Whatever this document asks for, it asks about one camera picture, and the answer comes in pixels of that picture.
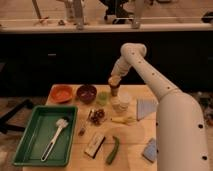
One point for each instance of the blue sponge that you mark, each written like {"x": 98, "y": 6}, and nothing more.
{"x": 150, "y": 151}

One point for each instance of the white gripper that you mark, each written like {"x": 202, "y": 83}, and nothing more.
{"x": 121, "y": 67}

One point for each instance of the metal fork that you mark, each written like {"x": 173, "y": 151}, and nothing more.
{"x": 84, "y": 125}

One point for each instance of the light blue folded cloth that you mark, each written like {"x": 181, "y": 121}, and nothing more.
{"x": 145, "y": 107}

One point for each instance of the small metal cup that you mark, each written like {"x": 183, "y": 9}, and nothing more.
{"x": 114, "y": 90}

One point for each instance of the white plastic cup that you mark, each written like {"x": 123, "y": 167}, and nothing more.
{"x": 121, "y": 102}

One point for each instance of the light green cup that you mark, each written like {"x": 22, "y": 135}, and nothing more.
{"x": 102, "y": 98}

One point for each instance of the orange bowl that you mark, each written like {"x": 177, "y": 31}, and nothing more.
{"x": 61, "y": 94}

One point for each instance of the yellow banana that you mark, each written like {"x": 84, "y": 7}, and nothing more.
{"x": 123, "y": 119}

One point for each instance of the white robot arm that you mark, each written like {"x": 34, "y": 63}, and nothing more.
{"x": 180, "y": 130}

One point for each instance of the green plastic tray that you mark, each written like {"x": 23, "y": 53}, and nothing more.
{"x": 39, "y": 131}

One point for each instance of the white dish brush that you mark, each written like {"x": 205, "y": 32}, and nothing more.
{"x": 61, "y": 124}

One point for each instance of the white black eraser block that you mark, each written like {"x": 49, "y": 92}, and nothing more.
{"x": 94, "y": 144}

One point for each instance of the green cucumber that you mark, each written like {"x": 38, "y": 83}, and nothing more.
{"x": 114, "y": 151}

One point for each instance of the dark purple bowl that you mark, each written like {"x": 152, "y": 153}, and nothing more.
{"x": 86, "y": 93}

